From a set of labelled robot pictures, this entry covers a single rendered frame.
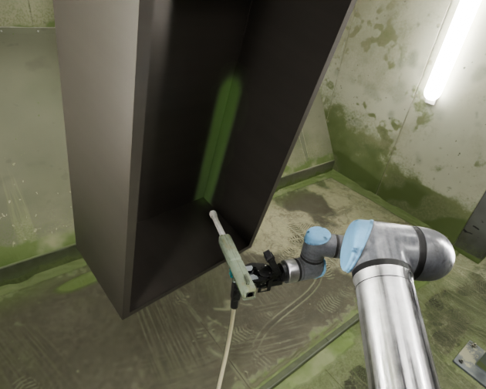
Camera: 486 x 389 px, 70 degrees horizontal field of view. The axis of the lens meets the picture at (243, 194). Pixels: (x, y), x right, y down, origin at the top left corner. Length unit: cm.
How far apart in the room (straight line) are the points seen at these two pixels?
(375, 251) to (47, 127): 171
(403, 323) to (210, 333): 118
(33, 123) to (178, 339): 127
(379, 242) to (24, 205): 167
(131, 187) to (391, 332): 58
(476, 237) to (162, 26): 232
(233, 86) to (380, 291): 91
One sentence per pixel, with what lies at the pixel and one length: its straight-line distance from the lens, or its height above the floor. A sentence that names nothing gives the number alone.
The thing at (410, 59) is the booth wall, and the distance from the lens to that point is 271.
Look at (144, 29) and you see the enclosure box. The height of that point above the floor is 137.
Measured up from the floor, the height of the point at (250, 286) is 59.
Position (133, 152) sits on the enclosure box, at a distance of 73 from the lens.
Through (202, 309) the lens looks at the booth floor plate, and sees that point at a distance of 180.
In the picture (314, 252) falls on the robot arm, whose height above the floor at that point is 62.
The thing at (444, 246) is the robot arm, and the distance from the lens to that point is 83.
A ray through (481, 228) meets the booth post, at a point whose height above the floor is 24.
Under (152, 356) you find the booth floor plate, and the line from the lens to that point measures 167.
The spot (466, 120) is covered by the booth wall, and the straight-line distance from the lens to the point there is 259.
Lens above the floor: 146
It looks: 33 degrees down
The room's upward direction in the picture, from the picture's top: 8 degrees clockwise
